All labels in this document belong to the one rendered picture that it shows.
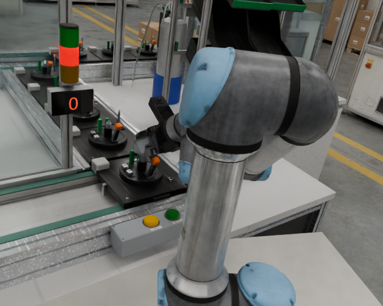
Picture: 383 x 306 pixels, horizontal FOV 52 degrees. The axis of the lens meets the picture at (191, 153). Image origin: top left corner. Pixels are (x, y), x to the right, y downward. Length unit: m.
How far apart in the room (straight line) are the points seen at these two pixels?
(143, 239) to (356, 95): 4.50
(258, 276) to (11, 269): 0.58
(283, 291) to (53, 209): 0.71
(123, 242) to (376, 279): 1.99
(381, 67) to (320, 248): 3.98
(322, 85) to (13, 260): 0.79
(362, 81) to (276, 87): 4.75
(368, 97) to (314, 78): 4.69
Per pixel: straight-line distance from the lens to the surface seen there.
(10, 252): 1.03
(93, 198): 1.26
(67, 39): 1.12
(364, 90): 5.27
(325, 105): 0.57
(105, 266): 1.12
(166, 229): 1.10
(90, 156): 1.37
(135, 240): 1.06
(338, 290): 1.23
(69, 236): 1.06
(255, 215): 1.39
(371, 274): 2.79
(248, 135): 0.55
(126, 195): 1.18
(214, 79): 0.52
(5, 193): 1.25
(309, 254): 1.30
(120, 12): 2.27
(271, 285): 0.79
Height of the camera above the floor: 1.65
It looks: 28 degrees down
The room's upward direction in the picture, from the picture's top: 9 degrees clockwise
